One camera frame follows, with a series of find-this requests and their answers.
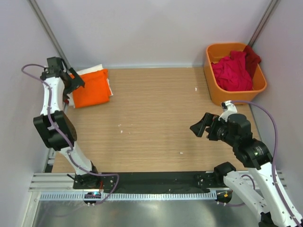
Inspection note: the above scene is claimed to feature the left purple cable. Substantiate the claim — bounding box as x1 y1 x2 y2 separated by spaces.
21 63 120 205

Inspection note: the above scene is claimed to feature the dark red t shirt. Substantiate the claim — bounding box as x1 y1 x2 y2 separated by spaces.
243 45 261 79

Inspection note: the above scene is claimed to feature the orange t shirt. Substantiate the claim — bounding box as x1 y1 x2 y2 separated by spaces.
69 68 111 109

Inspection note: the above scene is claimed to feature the aluminium rail left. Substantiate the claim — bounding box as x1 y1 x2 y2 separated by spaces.
29 172 76 192

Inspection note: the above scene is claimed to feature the magenta t shirt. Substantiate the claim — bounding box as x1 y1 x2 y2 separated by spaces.
211 51 253 92

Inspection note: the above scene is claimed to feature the folded white t shirt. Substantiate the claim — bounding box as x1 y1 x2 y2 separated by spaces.
63 63 114 107

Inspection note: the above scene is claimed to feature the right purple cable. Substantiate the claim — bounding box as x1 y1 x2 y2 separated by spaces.
217 100 301 227

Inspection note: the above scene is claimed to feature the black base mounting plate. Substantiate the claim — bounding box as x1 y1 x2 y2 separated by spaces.
69 171 226 194

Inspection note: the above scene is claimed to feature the white slotted cable duct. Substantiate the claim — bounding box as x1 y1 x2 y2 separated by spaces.
40 191 217 201

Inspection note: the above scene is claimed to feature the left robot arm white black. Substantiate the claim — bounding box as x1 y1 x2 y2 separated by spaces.
33 57 101 189

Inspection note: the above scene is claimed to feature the purple cable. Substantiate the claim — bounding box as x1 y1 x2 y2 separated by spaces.
21 63 120 205
217 100 301 227

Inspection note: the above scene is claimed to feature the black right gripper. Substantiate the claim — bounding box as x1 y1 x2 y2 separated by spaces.
189 112 238 147

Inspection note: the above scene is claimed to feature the left aluminium frame post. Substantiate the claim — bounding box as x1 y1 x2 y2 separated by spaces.
27 0 70 68

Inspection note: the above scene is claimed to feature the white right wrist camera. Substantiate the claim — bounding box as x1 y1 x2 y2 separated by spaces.
219 100 238 122

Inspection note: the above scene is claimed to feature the right aluminium frame post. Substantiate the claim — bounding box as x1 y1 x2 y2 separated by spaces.
248 0 281 47

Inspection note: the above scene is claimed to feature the aluminium frame post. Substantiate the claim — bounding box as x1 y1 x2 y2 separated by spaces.
248 0 281 47
27 0 70 68

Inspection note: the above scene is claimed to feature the orange plastic bin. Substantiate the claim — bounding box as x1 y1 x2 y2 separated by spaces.
204 43 267 106

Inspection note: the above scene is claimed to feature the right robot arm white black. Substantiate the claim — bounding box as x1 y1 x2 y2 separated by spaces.
190 112 303 227

